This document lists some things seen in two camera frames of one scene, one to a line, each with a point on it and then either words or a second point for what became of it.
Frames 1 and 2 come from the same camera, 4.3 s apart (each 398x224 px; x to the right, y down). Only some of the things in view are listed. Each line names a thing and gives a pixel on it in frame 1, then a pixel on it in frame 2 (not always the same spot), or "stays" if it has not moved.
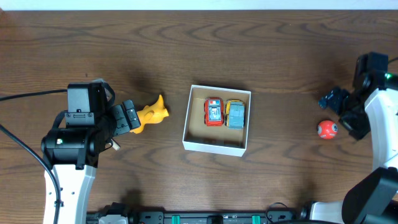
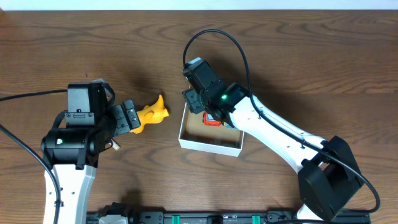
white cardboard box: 199,137 stays
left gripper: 123,118 stays
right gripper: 358,129 → 194,102
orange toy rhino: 151,114 stays
